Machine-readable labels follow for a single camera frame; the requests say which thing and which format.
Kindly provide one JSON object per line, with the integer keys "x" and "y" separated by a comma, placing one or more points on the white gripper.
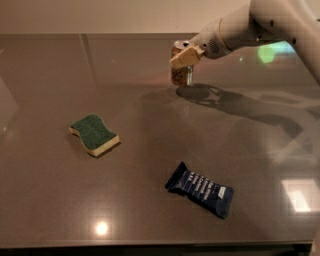
{"x": 210, "y": 42}

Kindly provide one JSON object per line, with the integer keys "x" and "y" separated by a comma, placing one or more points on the orange soda can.
{"x": 183, "y": 76}

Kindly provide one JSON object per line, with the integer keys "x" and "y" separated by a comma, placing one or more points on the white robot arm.
{"x": 257, "y": 23}

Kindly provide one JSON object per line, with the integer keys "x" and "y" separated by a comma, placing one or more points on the green and yellow sponge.
{"x": 94, "y": 135}

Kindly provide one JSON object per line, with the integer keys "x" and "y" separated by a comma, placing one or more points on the dark blue snack bar wrapper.
{"x": 212, "y": 196}

